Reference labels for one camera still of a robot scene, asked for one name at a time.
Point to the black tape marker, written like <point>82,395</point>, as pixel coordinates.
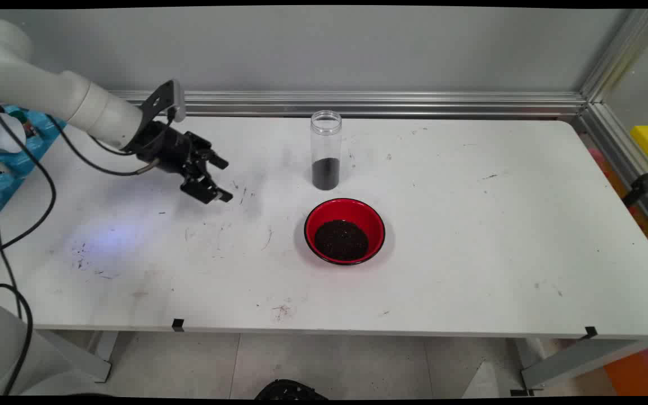
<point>178,325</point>
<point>590,332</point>

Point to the orange object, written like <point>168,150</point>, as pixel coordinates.
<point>639,371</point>

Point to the blue printed packaging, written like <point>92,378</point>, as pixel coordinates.
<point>37,143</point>

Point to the short aluminium frame rail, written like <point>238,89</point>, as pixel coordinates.
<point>611,140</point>

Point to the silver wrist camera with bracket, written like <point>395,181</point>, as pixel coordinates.
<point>177,101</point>

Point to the red bowl with black rim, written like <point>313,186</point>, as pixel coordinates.
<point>324,211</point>

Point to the black seeds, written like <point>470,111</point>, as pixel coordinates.
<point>341,241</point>
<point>325,174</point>

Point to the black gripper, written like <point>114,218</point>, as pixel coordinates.
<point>166,149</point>

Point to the clear plastic jar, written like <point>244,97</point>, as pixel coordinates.
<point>325,140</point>

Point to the black object on floor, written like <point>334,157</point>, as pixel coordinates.
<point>290,391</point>

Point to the black seeds in bowl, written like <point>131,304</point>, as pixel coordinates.
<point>341,241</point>

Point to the long aluminium frame rail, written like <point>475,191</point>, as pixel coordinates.
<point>414,104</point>

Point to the grey metal table leg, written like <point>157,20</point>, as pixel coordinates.
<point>107,351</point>
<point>577,360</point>

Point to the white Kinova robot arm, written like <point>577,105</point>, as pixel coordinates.
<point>76,95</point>

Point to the aluminium frame post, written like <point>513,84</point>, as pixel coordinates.
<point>622,50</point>

